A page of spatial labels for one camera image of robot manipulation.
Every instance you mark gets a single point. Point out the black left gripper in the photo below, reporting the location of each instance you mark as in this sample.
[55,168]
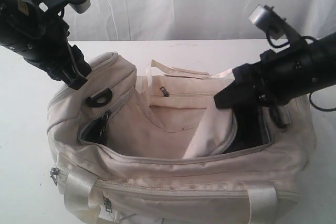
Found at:
[52,54]

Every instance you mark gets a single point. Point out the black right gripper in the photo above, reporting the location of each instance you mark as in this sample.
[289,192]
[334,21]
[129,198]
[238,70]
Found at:
[275,79]

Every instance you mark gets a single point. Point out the beige fabric duffel bag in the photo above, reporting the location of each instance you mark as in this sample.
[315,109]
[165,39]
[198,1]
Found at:
[130,149]

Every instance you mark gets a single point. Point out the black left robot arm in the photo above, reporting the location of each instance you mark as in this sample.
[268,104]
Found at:
[36,30]

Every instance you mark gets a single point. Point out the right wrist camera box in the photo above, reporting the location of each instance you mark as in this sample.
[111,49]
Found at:
[267,20]

